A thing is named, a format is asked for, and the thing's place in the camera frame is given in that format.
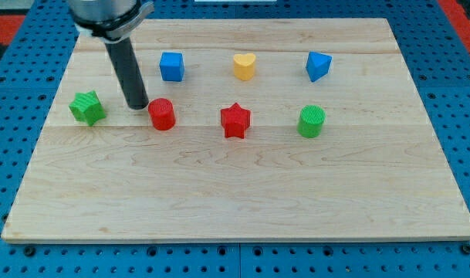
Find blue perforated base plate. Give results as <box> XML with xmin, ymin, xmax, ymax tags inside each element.
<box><xmin>0</xmin><ymin>1</ymin><xmax>470</xmax><ymax>277</ymax></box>

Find blue cube block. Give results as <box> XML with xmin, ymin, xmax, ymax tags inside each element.
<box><xmin>159</xmin><ymin>52</ymin><xmax>184</xmax><ymax>82</ymax></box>

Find green star block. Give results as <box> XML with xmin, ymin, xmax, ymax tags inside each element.
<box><xmin>69</xmin><ymin>90</ymin><xmax>106</xmax><ymax>126</ymax></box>

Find blue triangular prism block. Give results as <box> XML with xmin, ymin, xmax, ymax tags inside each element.
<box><xmin>306</xmin><ymin>52</ymin><xmax>332</xmax><ymax>82</ymax></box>

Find red cylinder block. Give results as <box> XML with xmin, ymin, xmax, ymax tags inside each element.
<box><xmin>148</xmin><ymin>98</ymin><xmax>176</xmax><ymax>131</ymax></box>

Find green cylinder block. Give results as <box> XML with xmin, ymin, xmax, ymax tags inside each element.
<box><xmin>297</xmin><ymin>105</ymin><xmax>326</xmax><ymax>138</ymax></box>

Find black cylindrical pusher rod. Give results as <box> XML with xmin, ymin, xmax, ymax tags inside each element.
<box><xmin>105</xmin><ymin>38</ymin><xmax>149</xmax><ymax>110</ymax></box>

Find light wooden board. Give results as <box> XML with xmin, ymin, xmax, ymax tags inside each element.
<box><xmin>2</xmin><ymin>19</ymin><xmax>470</xmax><ymax>244</ymax></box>

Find yellow heart block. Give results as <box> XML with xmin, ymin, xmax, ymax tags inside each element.
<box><xmin>233</xmin><ymin>53</ymin><xmax>256</xmax><ymax>81</ymax></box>

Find red star block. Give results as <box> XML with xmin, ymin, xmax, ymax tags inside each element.
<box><xmin>220</xmin><ymin>103</ymin><xmax>251</xmax><ymax>139</ymax></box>

